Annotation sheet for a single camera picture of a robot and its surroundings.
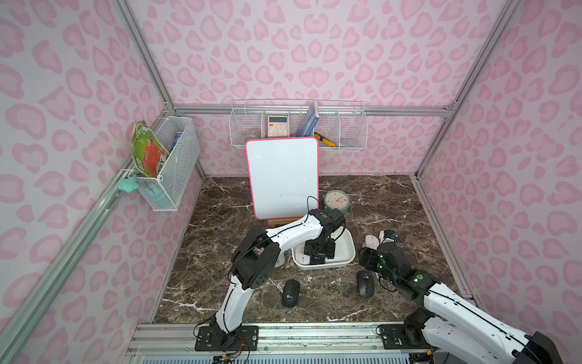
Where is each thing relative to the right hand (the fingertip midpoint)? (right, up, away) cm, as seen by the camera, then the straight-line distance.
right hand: (364, 251), depth 83 cm
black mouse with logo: (-27, -15, -2) cm, 31 cm away
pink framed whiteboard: (-29, +28, +7) cm, 42 cm away
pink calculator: (-33, +49, +12) cm, 61 cm away
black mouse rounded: (+1, -11, 0) cm, 11 cm away
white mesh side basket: (-67, +22, -11) cm, 71 cm away
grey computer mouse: (-31, -5, +5) cm, 32 cm away
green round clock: (-6, +18, +23) cm, 30 cm away
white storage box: (-5, -2, +10) cm, 11 cm away
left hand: (-14, -2, +6) cm, 15 cm away
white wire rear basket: (-5, +52, +17) cm, 55 cm away
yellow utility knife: (-13, +44, +14) cm, 48 cm away
